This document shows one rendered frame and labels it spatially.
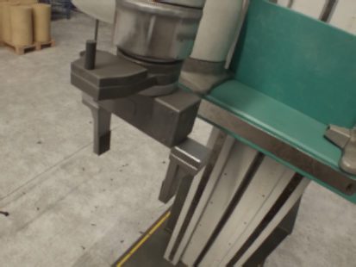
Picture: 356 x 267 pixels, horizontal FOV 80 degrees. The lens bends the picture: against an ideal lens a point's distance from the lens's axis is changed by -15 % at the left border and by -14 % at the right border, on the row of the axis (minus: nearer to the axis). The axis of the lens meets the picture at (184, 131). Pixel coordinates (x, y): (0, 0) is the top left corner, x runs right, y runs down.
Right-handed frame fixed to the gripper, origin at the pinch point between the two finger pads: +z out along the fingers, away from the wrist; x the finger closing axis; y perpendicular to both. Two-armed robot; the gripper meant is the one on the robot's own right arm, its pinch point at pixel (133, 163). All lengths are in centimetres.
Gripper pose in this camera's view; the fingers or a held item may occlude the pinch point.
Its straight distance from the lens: 36.5
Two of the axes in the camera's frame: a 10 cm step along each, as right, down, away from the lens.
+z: -2.3, 8.0, 5.6
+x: -8.2, -4.6, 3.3
